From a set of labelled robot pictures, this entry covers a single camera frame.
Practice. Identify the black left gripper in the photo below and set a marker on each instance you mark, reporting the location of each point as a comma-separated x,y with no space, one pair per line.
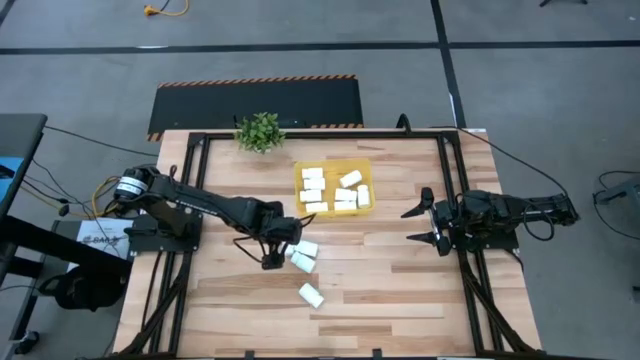
273,259

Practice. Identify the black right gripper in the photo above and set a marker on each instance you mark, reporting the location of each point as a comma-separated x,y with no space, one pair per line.
445,225

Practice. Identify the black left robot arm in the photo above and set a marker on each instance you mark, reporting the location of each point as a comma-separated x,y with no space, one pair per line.
210,202

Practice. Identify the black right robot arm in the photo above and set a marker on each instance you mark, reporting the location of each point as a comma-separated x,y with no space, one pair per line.
525,207

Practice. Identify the yellow translucent plastic basket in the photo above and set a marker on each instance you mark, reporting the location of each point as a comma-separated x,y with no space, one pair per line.
331,172

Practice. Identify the green plant in white pot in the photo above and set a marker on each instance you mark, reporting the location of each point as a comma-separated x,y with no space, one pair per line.
260,132

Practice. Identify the black hazard striped floor mat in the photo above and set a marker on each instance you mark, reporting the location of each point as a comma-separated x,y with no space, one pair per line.
250,105

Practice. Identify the white printed paper sheet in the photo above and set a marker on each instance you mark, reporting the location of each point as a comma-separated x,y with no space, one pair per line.
100,240

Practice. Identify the black bag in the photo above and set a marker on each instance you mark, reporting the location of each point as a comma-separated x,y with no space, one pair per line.
82,290

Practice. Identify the black metal bar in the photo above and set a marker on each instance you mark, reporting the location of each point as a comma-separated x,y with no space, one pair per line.
50,245

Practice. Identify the black caster wheel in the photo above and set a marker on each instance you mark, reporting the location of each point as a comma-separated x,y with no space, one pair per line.
25,342

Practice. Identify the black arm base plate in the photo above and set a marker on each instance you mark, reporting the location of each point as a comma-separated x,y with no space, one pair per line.
490,242
150,240

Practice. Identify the black frame foot bracket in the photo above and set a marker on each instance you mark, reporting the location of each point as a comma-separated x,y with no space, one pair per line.
377,354
248,354

